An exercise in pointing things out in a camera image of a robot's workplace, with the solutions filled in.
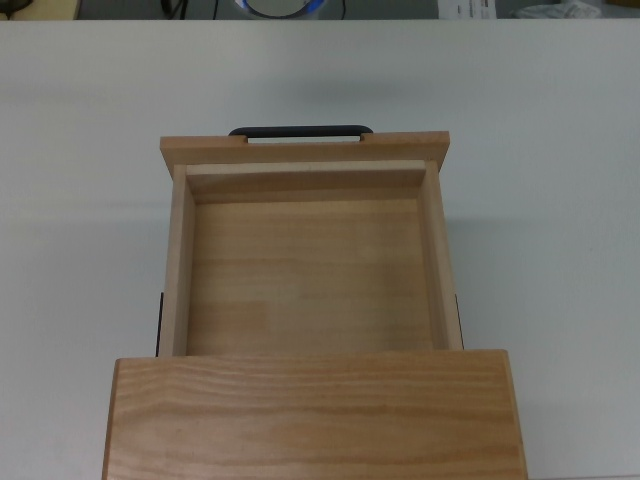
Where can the white printed paper sheet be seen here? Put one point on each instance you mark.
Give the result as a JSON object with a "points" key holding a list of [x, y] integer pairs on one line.
{"points": [[467, 7]]}

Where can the clear plastic bag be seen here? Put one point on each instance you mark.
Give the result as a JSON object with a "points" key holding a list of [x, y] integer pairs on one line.
{"points": [[555, 9]]}

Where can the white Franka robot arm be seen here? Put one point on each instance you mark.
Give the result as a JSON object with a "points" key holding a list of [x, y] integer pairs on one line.
{"points": [[277, 6]]}

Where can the black drawer slide rail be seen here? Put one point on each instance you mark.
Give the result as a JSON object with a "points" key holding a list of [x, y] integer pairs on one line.
{"points": [[158, 330]]}

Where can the light wooden cabinet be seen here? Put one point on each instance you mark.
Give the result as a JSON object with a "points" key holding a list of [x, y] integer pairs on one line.
{"points": [[315, 420]]}

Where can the tan cardboard box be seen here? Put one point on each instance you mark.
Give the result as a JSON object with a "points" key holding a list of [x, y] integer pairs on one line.
{"points": [[40, 7]]}

